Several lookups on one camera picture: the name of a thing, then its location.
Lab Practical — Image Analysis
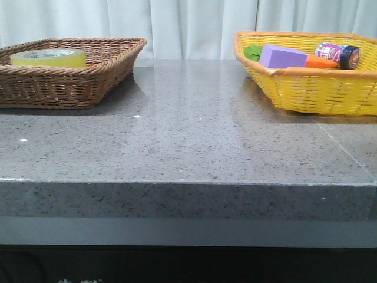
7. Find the yellow transparent tape roll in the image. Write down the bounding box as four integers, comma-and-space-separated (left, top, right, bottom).
9, 48, 87, 67

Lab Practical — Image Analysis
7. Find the orange toy carrot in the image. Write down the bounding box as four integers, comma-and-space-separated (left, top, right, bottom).
243, 44, 337, 68

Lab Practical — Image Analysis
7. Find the brown wicker basket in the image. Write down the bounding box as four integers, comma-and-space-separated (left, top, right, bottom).
1, 38, 147, 110

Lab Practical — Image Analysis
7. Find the white curtain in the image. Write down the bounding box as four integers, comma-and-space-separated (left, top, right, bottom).
1, 1, 376, 60

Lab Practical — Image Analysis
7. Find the purple foam block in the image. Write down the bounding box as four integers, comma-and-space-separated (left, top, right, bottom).
259, 44, 308, 68

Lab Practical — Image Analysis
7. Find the yellow woven basket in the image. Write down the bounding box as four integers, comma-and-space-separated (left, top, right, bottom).
234, 31, 376, 116

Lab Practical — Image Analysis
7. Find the small bottle black cap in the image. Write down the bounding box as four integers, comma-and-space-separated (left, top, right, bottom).
315, 42, 361, 70

